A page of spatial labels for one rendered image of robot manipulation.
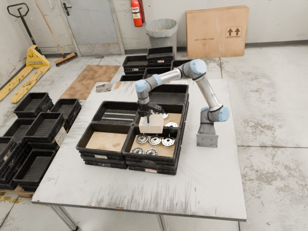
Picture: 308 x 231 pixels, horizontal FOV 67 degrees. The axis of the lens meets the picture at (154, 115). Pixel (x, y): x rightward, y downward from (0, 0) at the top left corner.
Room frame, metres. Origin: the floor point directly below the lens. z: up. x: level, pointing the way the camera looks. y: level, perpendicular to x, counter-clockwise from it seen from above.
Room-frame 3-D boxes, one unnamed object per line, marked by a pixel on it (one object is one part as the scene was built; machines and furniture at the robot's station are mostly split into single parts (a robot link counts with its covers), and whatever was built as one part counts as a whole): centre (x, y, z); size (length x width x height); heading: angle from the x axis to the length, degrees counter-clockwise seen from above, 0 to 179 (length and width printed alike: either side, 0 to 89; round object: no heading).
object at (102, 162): (1.35, 0.43, 0.76); 0.40 x 0.30 x 0.12; 70
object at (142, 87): (1.25, 0.05, 1.40); 0.09 x 0.08 x 0.11; 128
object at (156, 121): (1.24, 0.03, 1.08); 0.16 x 0.12 x 0.07; 75
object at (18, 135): (2.16, 1.64, 0.31); 0.40 x 0.30 x 0.34; 165
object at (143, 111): (1.25, 0.06, 1.24); 0.09 x 0.08 x 0.12; 75
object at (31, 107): (2.55, 1.53, 0.37); 0.40 x 0.30 x 0.45; 165
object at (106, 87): (2.40, 0.54, 0.71); 0.22 x 0.19 x 0.01; 75
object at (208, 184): (1.59, 0.09, 0.35); 1.60 x 1.60 x 0.70; 75
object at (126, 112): (1.63, 0.33, 0.87); 0.40 x 0.30 x 0.11; 70
